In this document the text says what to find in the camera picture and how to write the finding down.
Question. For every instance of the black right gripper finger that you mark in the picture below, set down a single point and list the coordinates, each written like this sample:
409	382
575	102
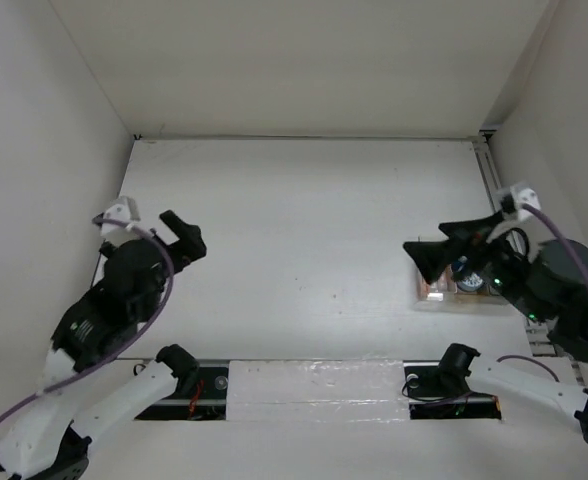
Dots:
431	258
476	229

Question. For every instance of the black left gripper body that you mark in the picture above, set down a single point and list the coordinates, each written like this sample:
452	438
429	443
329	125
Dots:
157	294

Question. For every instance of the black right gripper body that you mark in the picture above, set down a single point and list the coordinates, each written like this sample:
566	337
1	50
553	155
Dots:
496	262

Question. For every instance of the pink highlighter yellow cap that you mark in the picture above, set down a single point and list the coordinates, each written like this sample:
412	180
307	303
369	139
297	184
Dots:
441	285

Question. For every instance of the orange highlighter grey cap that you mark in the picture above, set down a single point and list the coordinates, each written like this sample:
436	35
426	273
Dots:
423	287

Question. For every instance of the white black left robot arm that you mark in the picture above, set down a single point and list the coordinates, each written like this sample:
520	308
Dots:
46	435

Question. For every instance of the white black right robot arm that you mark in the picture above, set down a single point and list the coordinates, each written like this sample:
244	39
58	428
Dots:
538	271

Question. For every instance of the clear plastic tray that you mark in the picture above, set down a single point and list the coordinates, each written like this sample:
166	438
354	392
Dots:
438	295

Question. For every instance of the wooden tray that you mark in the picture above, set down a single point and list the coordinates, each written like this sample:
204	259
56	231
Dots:
485	296

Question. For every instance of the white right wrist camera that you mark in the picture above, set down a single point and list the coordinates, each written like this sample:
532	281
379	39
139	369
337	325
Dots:
515	202

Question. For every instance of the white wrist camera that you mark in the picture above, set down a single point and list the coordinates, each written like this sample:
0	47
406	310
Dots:
119	212
515	202

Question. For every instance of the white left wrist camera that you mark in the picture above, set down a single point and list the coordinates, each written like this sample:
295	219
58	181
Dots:
119	212

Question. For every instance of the aluminium side rail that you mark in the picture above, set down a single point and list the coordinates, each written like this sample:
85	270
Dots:
540	346

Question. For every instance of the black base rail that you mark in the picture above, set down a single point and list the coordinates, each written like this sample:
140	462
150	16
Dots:
214	387

